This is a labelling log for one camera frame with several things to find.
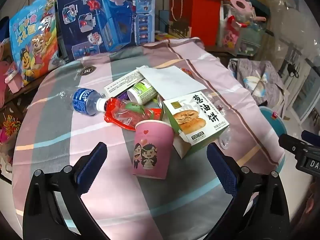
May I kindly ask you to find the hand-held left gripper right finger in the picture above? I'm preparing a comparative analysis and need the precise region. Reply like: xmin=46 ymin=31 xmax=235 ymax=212
xmin=206 ymin=142 xmax=292 ymax=240

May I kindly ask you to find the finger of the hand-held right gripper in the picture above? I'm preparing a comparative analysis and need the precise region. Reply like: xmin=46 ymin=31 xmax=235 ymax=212
xmin=301 ymin=129 xmax=320 ymax=146
xmin=278 ymin=134 xmax=316 ymax=153

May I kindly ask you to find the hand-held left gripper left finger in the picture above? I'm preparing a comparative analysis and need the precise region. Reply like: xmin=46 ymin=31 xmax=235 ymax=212
xmin=22 ymin=142 xmax=108 ymax=240

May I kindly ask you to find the clear plastic bag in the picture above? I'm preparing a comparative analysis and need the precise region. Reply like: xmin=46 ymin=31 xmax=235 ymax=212
xmin=218 ymin=127 xmax=237 ymax=151

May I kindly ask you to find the teal plastic bucket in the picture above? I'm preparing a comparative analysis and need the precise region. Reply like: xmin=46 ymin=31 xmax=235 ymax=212
xmin=259 ymin=106 xmax=288 ymax=174

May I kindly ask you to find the green white pastry box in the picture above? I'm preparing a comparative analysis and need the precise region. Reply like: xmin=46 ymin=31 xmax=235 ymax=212
xmin=160 ymin=90 xmax=228 ymax=159

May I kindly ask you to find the red snack bag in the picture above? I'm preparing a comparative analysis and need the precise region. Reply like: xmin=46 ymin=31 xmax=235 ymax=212
xmin=104 ymin=97 xmax=163 ymax=131

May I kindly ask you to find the pink cartoon paper cup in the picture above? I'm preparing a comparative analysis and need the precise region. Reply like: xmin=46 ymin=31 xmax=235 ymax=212
xmin=132 ymin=119 xmax=175 ymax=180

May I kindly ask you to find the blue label water bottle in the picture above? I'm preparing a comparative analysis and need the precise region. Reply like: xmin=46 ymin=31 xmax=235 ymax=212
xmin=59 ymin=88 xmax=108 ymax=116

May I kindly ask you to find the long white carton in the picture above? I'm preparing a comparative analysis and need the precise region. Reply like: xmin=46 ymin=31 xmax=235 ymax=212
xmin=104 ymin=70 xmax=148 ymax=98

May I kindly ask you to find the white green canister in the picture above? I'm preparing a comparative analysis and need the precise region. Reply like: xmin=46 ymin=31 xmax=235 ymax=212
xmin=127 ymin=79 xmax=158 ymax=105

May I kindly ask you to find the white paper sheet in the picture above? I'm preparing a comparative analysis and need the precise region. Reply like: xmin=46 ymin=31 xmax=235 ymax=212
xmin=136 ymin=65 xmax=208 ymax=100

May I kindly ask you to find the person's right hand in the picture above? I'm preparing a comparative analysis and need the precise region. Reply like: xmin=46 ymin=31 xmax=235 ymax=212
xmin=309 ymin=176 xmax=320 ymax=230

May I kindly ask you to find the pink grey checked tablecloth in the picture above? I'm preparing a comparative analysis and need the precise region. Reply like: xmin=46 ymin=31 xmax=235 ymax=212
xmin=11 ymin=37 xmax=285 ymax=240

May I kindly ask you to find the black power adapter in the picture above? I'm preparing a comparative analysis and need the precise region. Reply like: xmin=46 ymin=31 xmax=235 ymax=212
xmin=287 ymin=64 xmax=299 ymax=78

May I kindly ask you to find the grey patterned cloth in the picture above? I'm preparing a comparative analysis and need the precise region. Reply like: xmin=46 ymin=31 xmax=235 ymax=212
xmin=227 ymin=58 xmax=288 ymax=115

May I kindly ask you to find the colourful pompom bouquet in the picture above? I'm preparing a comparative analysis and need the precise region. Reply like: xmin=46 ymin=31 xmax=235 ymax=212
xmin=0 ymin=115 xmax=22 ymax=173

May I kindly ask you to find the clear plastic storage bin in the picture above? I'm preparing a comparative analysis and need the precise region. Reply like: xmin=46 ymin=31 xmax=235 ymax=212
xmin=220 ymin=0 xmax=271 ymax=56

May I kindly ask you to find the small pink box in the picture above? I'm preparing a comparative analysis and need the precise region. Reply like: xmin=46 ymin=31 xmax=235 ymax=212
xmin=5 ymin=69 xmax=19 ymax=93

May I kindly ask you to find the cartoon puppy gift bag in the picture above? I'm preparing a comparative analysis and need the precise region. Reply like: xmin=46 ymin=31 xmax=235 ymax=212
xmin=9 ymin=0 xmax=66 ymax=87

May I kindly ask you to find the pink tape roll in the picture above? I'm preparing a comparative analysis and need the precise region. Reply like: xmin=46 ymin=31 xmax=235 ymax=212
xmin=230 ymin=0 xmax=252 ymax=11

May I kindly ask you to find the blue toy box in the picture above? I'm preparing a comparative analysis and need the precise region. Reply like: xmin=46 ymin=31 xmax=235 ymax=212
xmin=56 ymin=0 xmax=157 ymax=62

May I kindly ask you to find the red gift bag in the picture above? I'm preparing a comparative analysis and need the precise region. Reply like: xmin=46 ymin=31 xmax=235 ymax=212
xmin=169 ymin=0 xmax=222 ymax=47

